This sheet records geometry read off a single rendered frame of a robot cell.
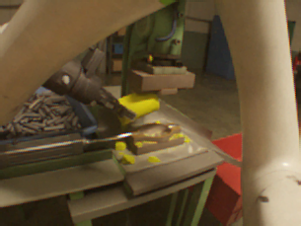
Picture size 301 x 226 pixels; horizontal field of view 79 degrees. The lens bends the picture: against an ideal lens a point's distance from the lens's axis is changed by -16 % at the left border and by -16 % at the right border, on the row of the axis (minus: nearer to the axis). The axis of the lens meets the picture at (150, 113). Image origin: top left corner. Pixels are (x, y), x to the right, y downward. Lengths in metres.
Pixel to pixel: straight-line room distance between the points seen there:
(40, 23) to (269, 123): 0.33
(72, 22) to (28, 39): 0.06
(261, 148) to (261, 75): 0.12
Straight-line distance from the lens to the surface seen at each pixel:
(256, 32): 0.32
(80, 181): 0.53
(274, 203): 0.31
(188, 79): 0.60
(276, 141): 0.37
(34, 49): 0.24
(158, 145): 0.63
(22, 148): 0.55
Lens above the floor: 1.35
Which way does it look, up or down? 23 degrees down
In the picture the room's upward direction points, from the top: 5 degrees clockwise
